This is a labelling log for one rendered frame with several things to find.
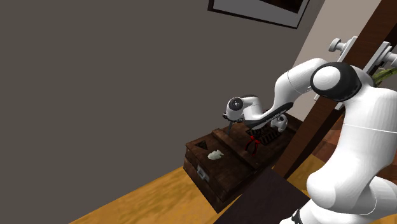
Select brown door with silver handles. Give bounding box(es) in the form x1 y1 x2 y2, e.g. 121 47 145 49
272 0 397 181

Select brown wooden chest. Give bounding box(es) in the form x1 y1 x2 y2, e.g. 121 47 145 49
182 113 303 215

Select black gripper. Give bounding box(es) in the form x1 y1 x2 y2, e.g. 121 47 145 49
221 112 245 137

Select dark robot stand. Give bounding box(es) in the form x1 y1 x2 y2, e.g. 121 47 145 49
213 167 311 224

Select pale crumpled object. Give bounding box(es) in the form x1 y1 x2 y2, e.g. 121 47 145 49
207 149 225 161

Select red-handled pliers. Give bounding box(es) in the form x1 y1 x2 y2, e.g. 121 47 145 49
244 135 261 157

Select black-framed wall picture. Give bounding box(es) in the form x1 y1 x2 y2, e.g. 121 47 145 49
207 0 311 30

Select black patterned mat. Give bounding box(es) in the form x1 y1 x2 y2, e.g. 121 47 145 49
246 126 283 147

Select small white rounded object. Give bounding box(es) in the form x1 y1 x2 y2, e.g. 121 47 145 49
270 114 289 133

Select green plant leaf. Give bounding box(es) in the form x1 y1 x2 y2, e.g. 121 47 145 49
371 67 397 87

